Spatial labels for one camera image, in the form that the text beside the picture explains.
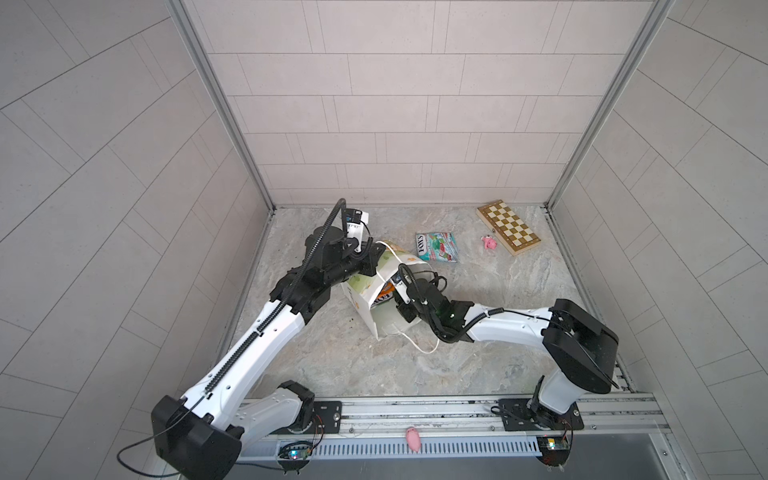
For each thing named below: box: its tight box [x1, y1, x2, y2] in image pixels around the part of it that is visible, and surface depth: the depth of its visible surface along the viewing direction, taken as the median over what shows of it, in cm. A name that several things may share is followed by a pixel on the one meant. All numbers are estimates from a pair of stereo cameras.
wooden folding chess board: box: [476, 200, 542, 256], surface depth 110 cm
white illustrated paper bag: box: [341, 240, 427, 340], surface depth 75 cm
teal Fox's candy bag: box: [415, 232, 459, 263], surface depth 104 cm
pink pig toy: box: [481, 235, 497, 249], surface depth 107 cm
